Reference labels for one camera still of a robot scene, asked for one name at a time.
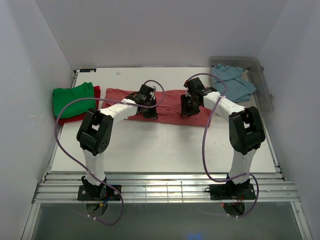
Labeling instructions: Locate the salmon pink t shirt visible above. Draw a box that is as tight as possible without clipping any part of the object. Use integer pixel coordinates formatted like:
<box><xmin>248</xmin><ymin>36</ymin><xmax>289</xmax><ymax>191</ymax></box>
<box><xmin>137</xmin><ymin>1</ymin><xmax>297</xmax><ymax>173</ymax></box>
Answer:
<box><xmin>105</xmin><ymin>88</ymin><xmax>211</xmax><ymax>127</ymax></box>

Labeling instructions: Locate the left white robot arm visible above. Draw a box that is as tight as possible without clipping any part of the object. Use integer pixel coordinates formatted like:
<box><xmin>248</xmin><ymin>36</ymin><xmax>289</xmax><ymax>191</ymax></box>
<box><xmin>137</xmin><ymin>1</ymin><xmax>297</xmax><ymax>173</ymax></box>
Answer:
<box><xmin>76</xmin><ymin>84</ymin><xmax>158</xmax><ymax>200</ymax></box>

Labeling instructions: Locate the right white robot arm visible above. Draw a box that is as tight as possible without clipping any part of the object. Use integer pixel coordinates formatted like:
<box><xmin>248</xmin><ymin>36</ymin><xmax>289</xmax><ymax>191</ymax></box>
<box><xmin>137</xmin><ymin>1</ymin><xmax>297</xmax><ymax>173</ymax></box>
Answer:
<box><xmin>180</xmin><ymin>75</ymin><xmax>266</xmax><ymax>201</ymax></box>

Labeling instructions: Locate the blue t shirt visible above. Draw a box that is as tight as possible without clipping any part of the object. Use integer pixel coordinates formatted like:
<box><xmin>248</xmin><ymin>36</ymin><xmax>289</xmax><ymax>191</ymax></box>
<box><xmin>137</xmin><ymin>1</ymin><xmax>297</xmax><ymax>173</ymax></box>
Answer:
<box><xmin>211</xmin><ymin>63</ymin><xmax>256</xmax><ymax>103</ymax></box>

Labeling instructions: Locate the clear plastic bin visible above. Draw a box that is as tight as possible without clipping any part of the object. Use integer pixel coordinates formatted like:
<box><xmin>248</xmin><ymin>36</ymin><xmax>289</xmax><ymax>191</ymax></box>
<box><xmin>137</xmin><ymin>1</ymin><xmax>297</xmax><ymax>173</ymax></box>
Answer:
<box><xmin>208</xmin><ymin>56</ymin><xmax>274</xmax><ymax>115</ymax></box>

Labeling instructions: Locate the blue label sticker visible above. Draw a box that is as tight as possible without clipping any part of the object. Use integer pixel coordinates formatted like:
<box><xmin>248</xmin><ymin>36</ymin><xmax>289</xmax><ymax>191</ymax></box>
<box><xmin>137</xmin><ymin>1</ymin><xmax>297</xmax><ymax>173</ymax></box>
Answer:
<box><xmin>79</xmin><ymin>68</ymin><xmax>97</xmax><ymax>73</ymax></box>

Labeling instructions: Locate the folded green t shirt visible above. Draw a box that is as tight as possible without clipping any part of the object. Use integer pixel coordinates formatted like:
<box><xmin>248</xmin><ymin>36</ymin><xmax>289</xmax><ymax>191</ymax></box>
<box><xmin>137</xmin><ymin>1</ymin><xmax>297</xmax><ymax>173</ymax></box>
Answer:
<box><xmin>52</xmin><ymin>81</ymin><xmax>98</xmax><ymax>119</ymax></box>

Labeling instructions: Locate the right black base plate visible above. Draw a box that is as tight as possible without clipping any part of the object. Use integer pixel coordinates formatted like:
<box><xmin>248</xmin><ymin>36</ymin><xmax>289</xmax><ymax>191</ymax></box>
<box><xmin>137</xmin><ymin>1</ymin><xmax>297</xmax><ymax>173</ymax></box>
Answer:
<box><xmin>206</xmin><ymin>183</ymin><xmax>256</xmax><ymax>200</ymax></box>

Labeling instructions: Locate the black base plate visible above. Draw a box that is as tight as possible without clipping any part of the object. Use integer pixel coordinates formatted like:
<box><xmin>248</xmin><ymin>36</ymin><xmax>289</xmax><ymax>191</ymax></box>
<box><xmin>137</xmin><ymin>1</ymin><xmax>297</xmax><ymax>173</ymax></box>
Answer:
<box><xmin>206</xmin><ymin>183</ymin><xmax>256</xmax><ymax>200</ymax></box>
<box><xmin>76</xmin><ymin>185</ymin><xmax>121</xmax><ymax>202</ymax></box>

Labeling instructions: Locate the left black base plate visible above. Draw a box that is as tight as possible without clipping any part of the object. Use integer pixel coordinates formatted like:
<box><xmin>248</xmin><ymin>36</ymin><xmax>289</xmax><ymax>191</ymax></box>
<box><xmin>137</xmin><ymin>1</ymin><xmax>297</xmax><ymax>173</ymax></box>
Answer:
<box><xmin>76</xmin><ymin>185</ymin><xmax>121</xmax><ymax>202</ymax></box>

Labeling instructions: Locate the aluminium table frame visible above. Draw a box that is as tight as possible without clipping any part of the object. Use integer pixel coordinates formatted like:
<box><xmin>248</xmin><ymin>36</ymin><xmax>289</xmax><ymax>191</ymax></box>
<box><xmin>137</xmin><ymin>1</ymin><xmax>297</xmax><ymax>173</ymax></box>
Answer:
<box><xmin>22</xmin><ymin>67</ymin><xmax>312</xmax><ymax>240</ymax></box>

